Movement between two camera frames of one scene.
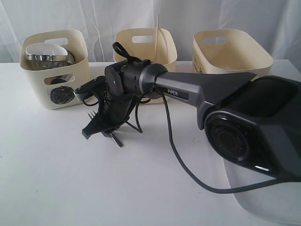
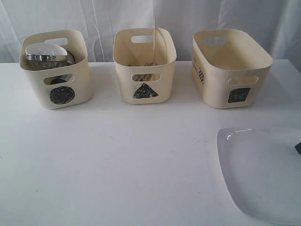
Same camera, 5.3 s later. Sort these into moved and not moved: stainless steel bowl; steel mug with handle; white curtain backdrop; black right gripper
Moved: black right gripper
Not moved: stainless steel bowl; white curtain backdrop; steel mug with handle
